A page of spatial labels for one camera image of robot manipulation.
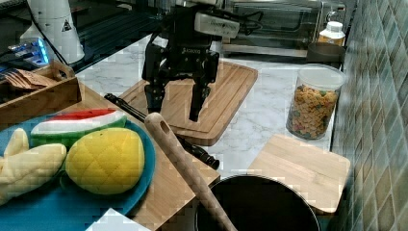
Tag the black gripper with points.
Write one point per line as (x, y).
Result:
(177, 51)

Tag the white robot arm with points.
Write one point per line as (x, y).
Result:
(52, 21)

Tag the wooden cutting board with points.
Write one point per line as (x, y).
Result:
(233, 83)

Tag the yellow pineapple toy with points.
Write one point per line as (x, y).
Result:
(109, 161)

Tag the stainless toaster oven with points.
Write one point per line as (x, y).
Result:
(289, 26)

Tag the watermelon slice toy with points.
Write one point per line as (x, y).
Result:
(67, 128)

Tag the black pot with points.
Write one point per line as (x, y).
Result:
(256, 203)

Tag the wooden organizer tray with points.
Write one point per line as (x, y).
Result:
(20, 105)

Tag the spice bottle white cap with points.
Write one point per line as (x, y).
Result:
(333, 33)

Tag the teal container bamboo lid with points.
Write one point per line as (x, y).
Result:
(319, 176)

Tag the blue plate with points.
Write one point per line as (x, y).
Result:
(61, 205)

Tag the cream plush toy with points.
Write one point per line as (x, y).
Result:
(24, 169)

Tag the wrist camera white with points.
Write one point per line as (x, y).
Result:
(216, 26)

